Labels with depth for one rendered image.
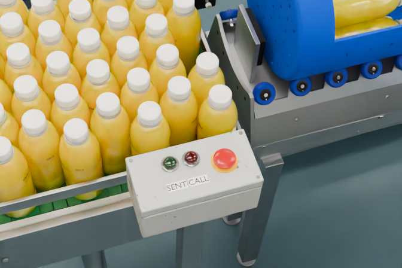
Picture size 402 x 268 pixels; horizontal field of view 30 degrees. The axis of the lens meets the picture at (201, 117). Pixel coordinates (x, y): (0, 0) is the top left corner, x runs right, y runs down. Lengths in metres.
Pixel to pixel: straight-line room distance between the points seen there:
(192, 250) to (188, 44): 0.39
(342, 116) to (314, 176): 0.92
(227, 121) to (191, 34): 0.21
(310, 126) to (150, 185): 0.48
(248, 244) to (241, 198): 0.94
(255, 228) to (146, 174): 0.91
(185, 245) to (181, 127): 0.23
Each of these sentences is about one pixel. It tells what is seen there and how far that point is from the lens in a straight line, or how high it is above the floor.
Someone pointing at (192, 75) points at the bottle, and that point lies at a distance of 1.33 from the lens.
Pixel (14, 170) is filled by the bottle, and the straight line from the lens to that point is 1.26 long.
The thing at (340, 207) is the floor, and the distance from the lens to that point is 2.44.
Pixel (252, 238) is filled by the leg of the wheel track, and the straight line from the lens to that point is 2.11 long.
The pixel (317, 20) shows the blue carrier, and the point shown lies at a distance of 1.28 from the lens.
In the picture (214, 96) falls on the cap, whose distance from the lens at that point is 1.26.
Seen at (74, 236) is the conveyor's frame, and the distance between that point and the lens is 1.44.
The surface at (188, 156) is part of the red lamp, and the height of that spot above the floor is 1.11.
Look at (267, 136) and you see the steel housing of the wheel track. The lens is 1.51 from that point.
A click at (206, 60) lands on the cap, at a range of 1.30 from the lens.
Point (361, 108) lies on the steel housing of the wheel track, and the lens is 1.58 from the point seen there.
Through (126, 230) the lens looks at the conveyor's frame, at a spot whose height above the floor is 0.80.
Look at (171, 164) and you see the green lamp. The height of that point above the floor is 1.11.
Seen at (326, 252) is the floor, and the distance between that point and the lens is 2.36.
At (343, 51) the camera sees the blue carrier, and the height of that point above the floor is 1.10.
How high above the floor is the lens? 2.14
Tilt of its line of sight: 58 degrees down
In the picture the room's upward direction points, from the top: 5 degrees clockwise
